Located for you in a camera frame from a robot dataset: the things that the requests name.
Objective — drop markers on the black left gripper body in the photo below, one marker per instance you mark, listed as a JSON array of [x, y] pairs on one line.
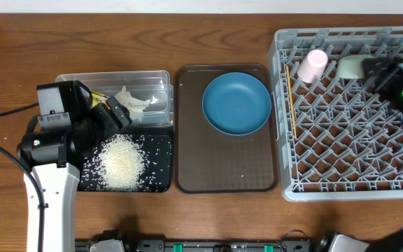
[[101, 126]]

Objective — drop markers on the green yellow snack wrapper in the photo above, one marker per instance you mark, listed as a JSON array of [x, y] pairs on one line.
[[98, 98]]

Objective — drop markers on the white napkin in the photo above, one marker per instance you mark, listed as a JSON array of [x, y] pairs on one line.
[[133, 104]]

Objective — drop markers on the mint green small bowl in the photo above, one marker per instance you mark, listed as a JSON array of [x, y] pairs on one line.
[[350, 67]]

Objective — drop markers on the white rice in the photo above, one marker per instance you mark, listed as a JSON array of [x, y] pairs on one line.
[[121, 161]]

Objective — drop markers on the pink plastic cup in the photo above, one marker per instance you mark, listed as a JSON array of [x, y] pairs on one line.
[[312, 66]]

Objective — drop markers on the wooden chopstick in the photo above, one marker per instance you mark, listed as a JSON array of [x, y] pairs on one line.
[[292, 111]]

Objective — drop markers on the dark blue plate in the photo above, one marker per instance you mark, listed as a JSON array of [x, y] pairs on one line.
[[236, 103]]

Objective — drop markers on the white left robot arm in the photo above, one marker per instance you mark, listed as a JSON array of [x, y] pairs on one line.
[[53, 149]]

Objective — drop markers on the clear plastic waste bin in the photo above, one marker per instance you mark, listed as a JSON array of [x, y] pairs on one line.
[[143, 85]]

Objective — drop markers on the black food waste tray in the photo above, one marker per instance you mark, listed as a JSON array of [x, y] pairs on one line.
[[159, 164]]

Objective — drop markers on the grey dishwasher rack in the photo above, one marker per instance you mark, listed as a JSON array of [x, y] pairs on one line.
[[349, 142]]

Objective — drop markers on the brown serving tray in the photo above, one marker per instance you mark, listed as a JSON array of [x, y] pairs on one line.
[[209, 161]]

